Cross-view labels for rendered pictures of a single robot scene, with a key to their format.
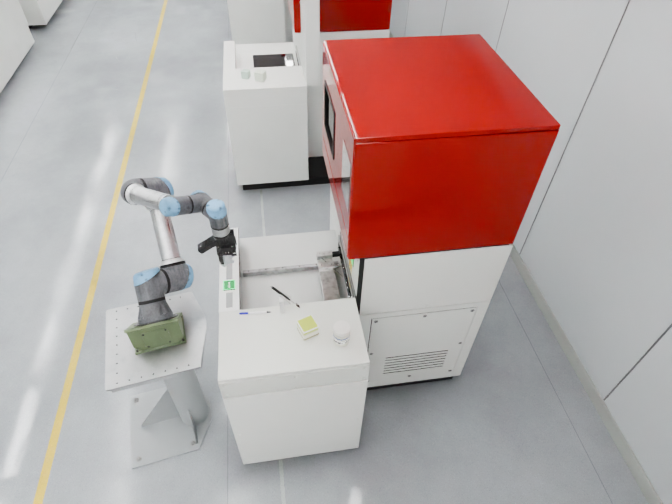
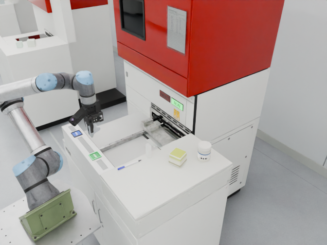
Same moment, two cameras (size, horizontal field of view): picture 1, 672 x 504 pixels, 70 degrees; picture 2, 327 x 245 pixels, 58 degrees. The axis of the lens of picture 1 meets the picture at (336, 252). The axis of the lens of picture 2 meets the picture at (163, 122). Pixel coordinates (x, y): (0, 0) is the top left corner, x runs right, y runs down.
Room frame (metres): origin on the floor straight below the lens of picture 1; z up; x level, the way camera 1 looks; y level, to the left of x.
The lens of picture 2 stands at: (0.14, 0.71, 2.03)
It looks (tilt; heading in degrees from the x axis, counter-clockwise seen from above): 34 degrees down; 334
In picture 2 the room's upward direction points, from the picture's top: straight up
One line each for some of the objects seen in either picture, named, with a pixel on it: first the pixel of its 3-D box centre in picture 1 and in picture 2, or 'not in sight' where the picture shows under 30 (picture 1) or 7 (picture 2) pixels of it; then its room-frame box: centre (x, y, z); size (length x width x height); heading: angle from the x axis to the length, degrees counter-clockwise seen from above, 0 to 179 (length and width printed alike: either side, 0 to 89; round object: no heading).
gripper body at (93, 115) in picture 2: (225, 242); (91, 111); (1.44, 0.48, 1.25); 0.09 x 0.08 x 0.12; 100
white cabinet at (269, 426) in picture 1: (289, 347); (140, 203); (1.47, 0.24, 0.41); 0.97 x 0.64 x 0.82; 10
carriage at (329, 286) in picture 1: (328, 281); (160, 135); (1.57, 0.03, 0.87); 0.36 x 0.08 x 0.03; 10
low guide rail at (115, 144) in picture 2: (291, 268); (127, 139); (1.67, 0.23, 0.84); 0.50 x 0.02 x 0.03; 100
